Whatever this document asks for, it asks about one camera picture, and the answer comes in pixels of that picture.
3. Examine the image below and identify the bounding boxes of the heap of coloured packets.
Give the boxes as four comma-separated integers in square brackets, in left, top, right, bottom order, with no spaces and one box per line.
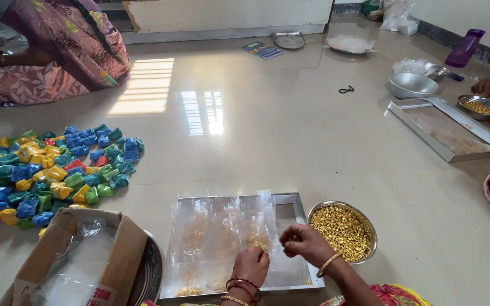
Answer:
[0,124,145,239]

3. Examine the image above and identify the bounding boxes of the patterned steel plate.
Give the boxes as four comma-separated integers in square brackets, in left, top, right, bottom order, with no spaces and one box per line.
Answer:
[127,229,166,306]

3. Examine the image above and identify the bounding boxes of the gold wrist bangle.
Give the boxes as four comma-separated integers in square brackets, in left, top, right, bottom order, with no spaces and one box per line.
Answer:
[316,252,344,279]

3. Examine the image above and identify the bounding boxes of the purple plastic bottle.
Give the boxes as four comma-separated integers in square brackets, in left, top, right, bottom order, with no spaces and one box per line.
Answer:
[444,28,486,69]

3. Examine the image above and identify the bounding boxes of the green bowl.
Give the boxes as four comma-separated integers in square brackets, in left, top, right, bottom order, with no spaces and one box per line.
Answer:
[362,0,384,21]

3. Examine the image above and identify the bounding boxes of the tiny steel bowl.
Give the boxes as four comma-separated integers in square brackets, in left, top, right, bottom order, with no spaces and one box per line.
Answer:
[425,64,451,82]

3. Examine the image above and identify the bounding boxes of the person's left hand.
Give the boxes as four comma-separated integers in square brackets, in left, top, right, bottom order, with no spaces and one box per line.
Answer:
[231,246,271,286]

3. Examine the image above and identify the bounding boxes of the person's colourful clothing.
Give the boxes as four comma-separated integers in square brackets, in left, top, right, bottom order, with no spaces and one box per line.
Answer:
[319,283,434,306]

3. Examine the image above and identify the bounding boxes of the person's right hand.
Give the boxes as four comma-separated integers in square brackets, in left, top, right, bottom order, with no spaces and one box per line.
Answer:
[279,224,336,269]

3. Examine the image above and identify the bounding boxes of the steel plate with plastic bags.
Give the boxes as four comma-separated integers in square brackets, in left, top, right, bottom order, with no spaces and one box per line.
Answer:
[324,34,376,56]

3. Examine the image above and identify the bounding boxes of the large empty steel bowl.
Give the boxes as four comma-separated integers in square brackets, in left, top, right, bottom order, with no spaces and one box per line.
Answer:
[387,71,440,100]

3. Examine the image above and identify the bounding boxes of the heap of gold beads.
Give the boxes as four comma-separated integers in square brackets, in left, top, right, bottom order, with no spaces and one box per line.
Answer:
[310,204,373,262]

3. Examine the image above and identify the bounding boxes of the small steel bowl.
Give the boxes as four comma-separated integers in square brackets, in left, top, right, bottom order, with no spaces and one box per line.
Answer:
[457,94,490,122]

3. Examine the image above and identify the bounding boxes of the pile of clear plastic packets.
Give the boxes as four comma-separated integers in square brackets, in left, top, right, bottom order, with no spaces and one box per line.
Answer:
[169,190,280,297]

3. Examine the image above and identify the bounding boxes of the blue booklet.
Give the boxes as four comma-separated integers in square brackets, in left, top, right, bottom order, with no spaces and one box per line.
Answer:
[241,41,286,60]

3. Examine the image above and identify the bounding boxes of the round steel lid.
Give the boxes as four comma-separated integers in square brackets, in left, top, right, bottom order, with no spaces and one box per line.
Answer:
[273,32,306,51]

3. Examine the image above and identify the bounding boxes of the clear packet with gold beads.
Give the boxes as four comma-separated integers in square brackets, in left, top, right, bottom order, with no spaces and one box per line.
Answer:
[243,204,281,255]

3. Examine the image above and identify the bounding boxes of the red wrist bangles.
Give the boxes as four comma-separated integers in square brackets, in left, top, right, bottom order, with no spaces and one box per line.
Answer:
[225,277,263,303]

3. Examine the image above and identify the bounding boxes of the crumpled clear plastic bag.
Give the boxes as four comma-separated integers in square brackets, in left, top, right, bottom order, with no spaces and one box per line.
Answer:
[392,58,431,77]

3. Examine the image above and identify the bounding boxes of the steel tray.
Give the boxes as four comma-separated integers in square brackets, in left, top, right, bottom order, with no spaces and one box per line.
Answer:
[384,96,490,164]
[159,192,326,301]

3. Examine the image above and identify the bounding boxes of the cardboard box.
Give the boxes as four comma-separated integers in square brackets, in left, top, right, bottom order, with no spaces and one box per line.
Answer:
[0,207,149,306]

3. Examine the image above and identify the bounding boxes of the white plastic bags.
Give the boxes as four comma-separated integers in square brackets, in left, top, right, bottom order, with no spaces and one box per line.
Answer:
[380,0,419,37]

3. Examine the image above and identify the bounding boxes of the thin gold beaded bangle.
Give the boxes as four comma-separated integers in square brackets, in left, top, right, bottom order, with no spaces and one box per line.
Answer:
[220,295,252,306]

